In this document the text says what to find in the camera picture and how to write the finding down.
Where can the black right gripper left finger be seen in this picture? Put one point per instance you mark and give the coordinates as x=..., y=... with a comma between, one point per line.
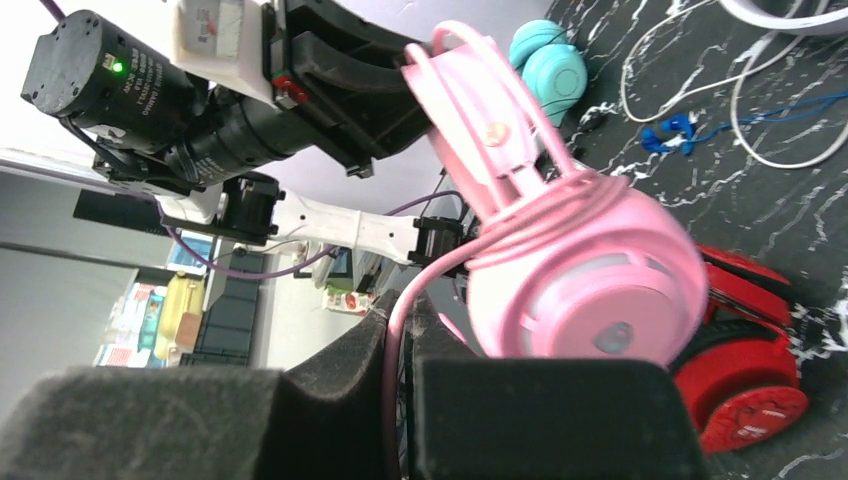
x=318, y=420

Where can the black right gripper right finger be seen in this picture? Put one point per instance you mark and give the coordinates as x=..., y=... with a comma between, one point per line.
x=470, y=417

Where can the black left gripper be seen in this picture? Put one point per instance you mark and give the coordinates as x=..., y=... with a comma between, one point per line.
x=336, y=85

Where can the pink headphones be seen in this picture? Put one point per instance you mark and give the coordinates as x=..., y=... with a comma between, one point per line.
x=569, y=262

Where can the teal white cat-ear headphones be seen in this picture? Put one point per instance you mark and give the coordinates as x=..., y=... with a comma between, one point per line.
x=552, y=68

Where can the red headphones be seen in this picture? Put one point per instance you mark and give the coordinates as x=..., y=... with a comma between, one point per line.
x=737, y=376

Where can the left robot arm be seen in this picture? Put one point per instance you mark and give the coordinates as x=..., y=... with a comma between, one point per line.
x=129, y=104

